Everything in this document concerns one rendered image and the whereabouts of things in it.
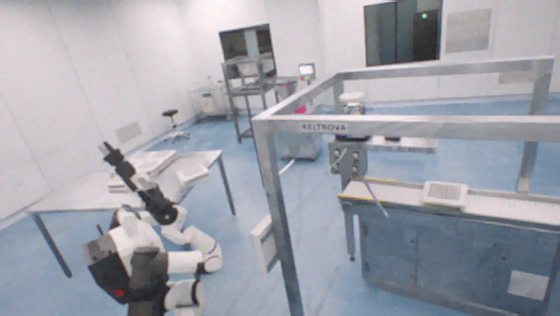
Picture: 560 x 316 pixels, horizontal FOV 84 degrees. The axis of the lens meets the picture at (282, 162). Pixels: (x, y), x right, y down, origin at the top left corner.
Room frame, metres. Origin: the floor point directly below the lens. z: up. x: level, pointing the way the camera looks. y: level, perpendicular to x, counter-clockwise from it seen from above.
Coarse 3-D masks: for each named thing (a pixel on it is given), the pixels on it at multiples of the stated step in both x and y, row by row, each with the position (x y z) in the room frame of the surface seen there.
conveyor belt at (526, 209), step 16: (352, 192) 1.91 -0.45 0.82; (368, 192) 1.88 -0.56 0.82; (384, 192) 1.84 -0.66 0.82; (400, 192) 1.81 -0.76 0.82; (416, 192) 1.78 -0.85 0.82; (480, 208) 1.49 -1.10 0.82; (496, 208) 1.47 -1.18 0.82; (512, 208) 1.45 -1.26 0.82; (528, 208) 1.42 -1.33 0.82; (544, 208) 1.40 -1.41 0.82
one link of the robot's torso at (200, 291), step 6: (198, 288) 1.47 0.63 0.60; (204, 288) 1.51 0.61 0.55; (198, 294) 1.45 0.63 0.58; (204, 294) 1.49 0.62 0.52; (198, 300) 1.43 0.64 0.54; (204, 300) 1.47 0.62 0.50; (174, 306) 1.46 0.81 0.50; (180, 306) 1.47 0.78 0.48; (186, 306) 1.46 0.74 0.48; (192, 306) 1.45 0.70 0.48; (198, 306) 1.44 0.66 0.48; (204, 306) 1.44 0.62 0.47; (180, 312) 1.43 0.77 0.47; (186, 312) 1.42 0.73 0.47; (192, 312) 1.41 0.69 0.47; (198, 312) 1.42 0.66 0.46
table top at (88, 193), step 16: (176, 160) 3.15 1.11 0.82; (192, 160) 3.07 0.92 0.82; (208, 160) 2.99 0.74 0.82; (80, 176) 3.16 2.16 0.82; (96, 176) 3.08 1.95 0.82; (160, 176) 2.79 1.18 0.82; (176, 176) 2.72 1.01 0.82; (64, 192) 2.79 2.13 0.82; (80, 192) 2.73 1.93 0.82; (96, 192) 2.67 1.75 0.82; (112, 192) 2.60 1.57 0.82; (128, 192) 2.55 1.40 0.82; (176, 192) 2.38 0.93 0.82; (32, 208) 2.55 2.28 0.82; (48, 208) 2.50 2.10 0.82; (64, 208) 2.44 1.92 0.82; (80, 208) 2.39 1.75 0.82; (96, 208) 2.34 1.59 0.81; (112, 208) 2.30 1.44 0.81
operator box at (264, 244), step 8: (264, 224) 1.31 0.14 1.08; (256, 232) 1.26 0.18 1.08; (264, 232) 1.27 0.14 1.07; (272, 232) 1.32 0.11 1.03; (256, 240) 1.24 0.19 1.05; (264, 240) 1.25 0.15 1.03; (272, 240) 1.32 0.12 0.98; (256, 248) 1.25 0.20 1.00; (264, 248) 1.25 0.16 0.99; (272, 248) 1.30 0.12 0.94; (256, 256) 1.26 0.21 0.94; (264, 256) 1.24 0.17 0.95; (272, 256) 1.29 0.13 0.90; (264, 264) 1.24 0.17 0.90; (272, 264) 1.27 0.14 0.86; (264, 272) 1.24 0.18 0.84
